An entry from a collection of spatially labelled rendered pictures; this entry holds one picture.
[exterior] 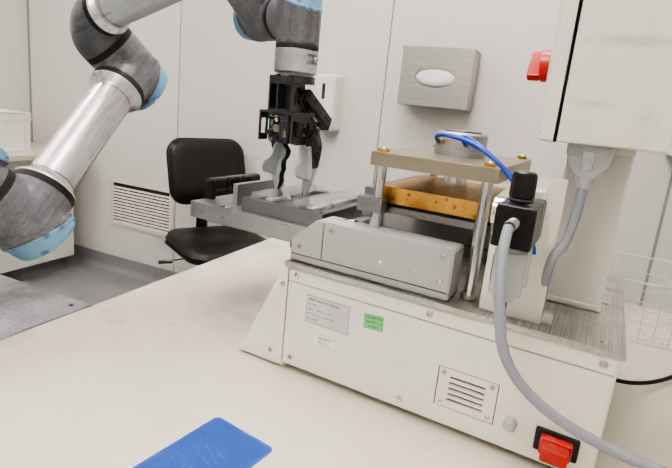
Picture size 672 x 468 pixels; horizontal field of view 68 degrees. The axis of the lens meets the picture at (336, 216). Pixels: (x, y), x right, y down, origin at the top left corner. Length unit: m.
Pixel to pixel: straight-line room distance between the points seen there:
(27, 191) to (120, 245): 2.46
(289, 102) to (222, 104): 1.95
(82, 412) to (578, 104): 0.71
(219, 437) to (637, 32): 0.66
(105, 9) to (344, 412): 0.85
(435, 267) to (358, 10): 1.94
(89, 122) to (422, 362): 0.78
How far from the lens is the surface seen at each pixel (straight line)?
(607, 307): 0.81
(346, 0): 2.53
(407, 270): 0.69
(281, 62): 0.89
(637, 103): 0.62
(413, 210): 0.74
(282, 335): 0.82
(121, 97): 1.17
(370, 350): 0.74
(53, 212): 1.02
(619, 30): 0.63
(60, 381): 0.84
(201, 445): 0.69
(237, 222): 0.90
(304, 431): 0.71
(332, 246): 0.73
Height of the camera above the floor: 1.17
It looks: 12 degrees down
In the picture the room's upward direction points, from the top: 6 degrees clockwise
